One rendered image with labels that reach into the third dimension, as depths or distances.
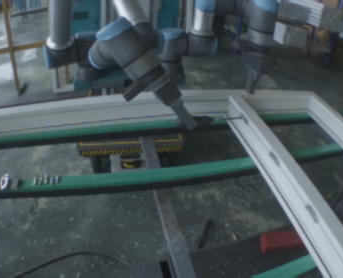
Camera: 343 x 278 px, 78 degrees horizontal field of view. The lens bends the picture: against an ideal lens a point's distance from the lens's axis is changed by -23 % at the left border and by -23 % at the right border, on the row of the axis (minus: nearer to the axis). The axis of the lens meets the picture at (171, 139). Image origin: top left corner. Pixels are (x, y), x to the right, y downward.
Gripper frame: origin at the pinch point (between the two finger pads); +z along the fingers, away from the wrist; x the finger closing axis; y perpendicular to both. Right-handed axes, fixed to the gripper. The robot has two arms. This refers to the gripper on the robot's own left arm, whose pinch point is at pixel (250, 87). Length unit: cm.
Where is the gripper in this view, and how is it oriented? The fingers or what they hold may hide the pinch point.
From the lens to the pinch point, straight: 93.9
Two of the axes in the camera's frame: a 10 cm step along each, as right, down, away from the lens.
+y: 9.7, -0.9, 2.3
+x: -2.4, -5.9, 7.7
